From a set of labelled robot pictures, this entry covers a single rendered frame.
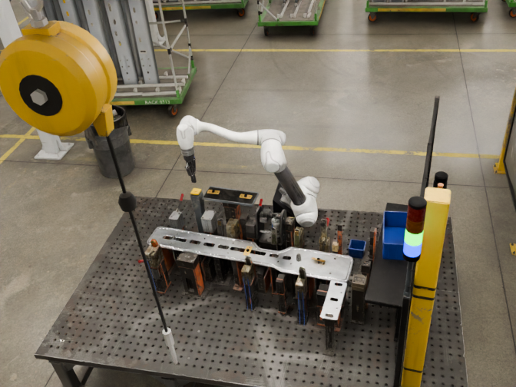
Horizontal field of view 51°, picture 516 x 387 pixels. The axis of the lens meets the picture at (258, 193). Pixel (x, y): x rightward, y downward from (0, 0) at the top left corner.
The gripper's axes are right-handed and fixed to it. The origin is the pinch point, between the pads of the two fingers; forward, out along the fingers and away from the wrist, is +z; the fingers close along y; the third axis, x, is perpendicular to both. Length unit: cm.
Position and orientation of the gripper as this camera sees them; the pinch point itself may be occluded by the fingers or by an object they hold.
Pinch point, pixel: (193, 177)
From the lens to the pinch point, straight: 372.5
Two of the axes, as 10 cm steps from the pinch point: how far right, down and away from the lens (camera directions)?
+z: 0.9, 7.9, 6.1
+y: -3.2, 6.0, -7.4
